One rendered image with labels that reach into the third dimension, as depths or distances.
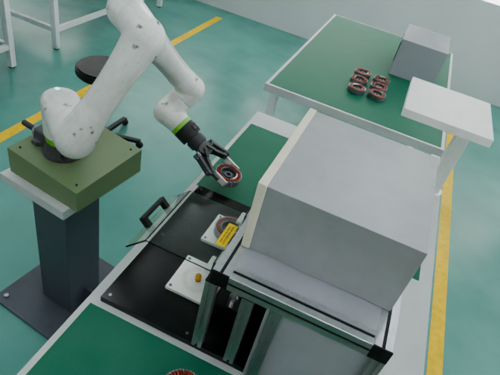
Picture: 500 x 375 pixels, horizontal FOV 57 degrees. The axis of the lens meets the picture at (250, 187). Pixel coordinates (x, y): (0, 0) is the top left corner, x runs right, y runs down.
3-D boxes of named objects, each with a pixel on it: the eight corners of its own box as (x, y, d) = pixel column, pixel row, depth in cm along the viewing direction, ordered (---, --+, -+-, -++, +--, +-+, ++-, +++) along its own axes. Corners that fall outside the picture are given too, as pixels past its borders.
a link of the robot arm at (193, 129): (181, 129, 189) (170, 139, 182) (196, 113, 181) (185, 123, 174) (191, 140, 190) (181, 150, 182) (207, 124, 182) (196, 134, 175)
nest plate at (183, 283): (164, 288, 142) (165, 286, 141) (187, 257, 153) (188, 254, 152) (207, 309, 139) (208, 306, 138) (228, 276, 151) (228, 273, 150)
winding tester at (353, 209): (240, 245, 114) (257, 182, 102) (292, 162, 148) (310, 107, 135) (390, 312, 107) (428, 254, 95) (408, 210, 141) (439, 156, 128)
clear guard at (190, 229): (125, 246, 120) (126, 231, 117) (171, 198, 139) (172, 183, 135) (236, 299, 115) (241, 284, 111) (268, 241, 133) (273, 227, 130)
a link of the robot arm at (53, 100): (50, 156, 158) (46, 111, 145) (39, 129, 166) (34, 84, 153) (88, 150, 164) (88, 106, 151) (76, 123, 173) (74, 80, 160)
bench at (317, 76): (241, 178, 320) (265, 82, 275) (311, 87, 463) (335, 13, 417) (391, 242, 301) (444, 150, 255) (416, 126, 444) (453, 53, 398)
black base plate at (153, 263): (100, 300, 136) (100, 296, 135) (198, 189, 185) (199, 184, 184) (242, 373, 128) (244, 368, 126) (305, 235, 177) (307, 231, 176)
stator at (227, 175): (208, 178, 183) (211, 172, 181) (220, 165, 192) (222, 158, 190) (232, 192, 182) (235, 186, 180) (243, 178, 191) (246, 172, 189)
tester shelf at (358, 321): (208, 281, 109) (211, 269, 106) (293, 151, 161) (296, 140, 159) (385, 365, 101) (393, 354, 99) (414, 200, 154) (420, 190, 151)
